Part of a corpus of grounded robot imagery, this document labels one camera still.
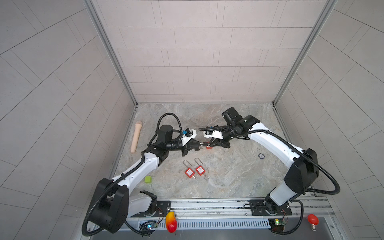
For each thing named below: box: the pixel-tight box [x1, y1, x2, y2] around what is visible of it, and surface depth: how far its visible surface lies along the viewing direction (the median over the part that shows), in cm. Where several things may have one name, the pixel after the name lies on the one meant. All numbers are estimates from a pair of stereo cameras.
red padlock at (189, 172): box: [183, 160, 197, 179], surface depth 84 cm
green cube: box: [144, 176, 152, 184], surface depth 80 cm
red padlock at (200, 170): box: [194, 157, 209, 181], surface depth 84 cm
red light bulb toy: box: [307, 214, 320, 232], surface depth 68 cm
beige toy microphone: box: [130, 120, 143, 154], surface depth 98 cm
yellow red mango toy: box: [165, 211, 178, 233], surface depth 66 cm
